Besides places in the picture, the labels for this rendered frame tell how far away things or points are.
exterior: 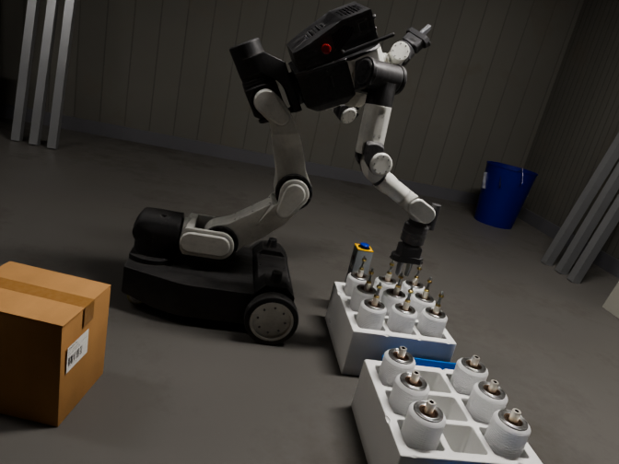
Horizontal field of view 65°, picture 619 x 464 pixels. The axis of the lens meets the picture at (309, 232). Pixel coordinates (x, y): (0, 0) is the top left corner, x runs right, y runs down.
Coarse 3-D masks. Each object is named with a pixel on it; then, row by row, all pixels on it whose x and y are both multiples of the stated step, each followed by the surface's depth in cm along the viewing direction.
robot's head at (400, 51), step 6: (396, 42) 171; (402, 42) 171; (396, 48) 171; (402, 48) 171; (408, 48) 171; (384, 54) 175; (390, 54) 174; (396, 54) 171; (402, 54) 171; (408, 54) 172; (390, 60) 179; (396, 60) 172; (402, 60) 172
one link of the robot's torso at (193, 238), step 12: (192, 216) 190; (204, 216) 197; (192, 228) 181; (180, 240) 181; (192, 240) 181; (204, 240) 182; (216, 240) 182; (228, 240) 184; (192, 252) 183; (204, 252) 183; (216, 252) 184; (228, 252) 186
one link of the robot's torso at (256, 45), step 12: (240, 48) 164; (252, 48) 165; (240, 60) 166; (252, 60) 165; (264, 60) 166; (276, 60) 166; (240, 72) 169; (252, 72) 167; (264, 72) 167; (276, 72) 167; (288, 84) 169; (288, 96) 171; (288, 108) 180; (300, 108) 173; (264, 120) 175
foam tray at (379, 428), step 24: (360, 384) 150; (432, 384) 154; (360, 408) 146; (384, 408) 130; (456, 408) 139; (360, 432) 143; (384, 432) 126; (456, 432) 130; (480, 432) 129; (384, 456) 123; (408, 456) 115; (432, 456) 116; (456, 456) 118; (480, 456) 120; (528, 456) 124
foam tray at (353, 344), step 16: (336, 288) 196; (336, 304) 192; (336, 320) 188; (352, 320) 172; (384, 320) 178; (416, 320) 183; (336, 336) 185; (352, 336) 166; (368, 336) 167; (384, 336) 168; (400, 336) 169; (416, 336) 171; (448, 336) 177; (336, 352) 181; (352, 352) 168; (368, 352) 169; (384, 352) 170; (416, 352) 172; (432, 352) 173; (448, 352) 173; (352, 368) 171
